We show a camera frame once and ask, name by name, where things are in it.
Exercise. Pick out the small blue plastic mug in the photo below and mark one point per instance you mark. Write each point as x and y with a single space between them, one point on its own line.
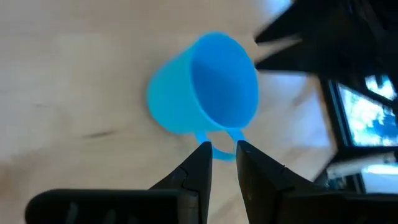
174 99

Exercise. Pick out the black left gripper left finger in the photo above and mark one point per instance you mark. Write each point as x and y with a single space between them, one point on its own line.
174 202

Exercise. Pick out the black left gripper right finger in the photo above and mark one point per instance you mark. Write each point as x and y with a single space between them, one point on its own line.
280 199

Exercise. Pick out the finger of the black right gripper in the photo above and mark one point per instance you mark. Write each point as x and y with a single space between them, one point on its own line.
280 29
283 62

